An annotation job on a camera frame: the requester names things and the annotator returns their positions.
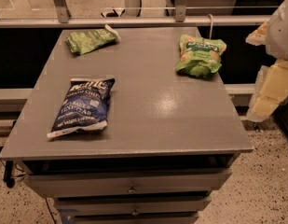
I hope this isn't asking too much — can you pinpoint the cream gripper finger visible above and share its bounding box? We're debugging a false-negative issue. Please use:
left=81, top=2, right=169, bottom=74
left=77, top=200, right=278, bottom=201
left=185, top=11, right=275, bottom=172
left=246, top=60, right=288, bottom=122
left=245, top=21, right=268, bottom=46

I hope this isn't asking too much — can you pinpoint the green rice chip bag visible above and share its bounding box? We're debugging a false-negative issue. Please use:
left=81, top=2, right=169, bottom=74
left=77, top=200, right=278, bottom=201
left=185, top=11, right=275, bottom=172
left=176, top=35, right=226, bottom=78

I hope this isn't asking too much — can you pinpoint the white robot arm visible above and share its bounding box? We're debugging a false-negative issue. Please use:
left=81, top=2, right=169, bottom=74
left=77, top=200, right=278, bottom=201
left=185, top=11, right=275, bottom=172
left=246, top=0, right=288, bottom=122

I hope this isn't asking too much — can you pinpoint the green snack bag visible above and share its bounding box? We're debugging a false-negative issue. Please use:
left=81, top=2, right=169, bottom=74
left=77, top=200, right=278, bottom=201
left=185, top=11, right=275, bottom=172
left=66, top=25, right=120, bottom=55

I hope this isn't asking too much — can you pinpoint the blue kettle chip bag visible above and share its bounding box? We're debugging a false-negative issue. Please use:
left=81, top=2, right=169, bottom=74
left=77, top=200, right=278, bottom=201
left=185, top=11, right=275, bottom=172
left=47, top=78, right=116, bottom=139

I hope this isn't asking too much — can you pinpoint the grey drawer cabinet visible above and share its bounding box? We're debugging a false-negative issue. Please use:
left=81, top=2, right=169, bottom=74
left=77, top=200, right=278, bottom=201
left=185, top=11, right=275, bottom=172
left=1, top=28, right=253, bottom=224

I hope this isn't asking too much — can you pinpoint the white cable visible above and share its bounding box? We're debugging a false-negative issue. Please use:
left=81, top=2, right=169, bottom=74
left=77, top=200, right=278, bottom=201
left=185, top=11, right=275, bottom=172
left=207, top=13, right=214, bottom=40

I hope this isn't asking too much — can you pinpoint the metal railing frame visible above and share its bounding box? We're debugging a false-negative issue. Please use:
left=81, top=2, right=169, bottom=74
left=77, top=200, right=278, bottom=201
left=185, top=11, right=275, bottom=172
left=0, top=0, right=270, bottom=28

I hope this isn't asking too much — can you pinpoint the black cable on floor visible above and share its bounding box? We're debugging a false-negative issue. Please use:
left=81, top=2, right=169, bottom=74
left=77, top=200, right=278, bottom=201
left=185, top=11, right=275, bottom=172
left=0, top=143, right=26, bottom=189

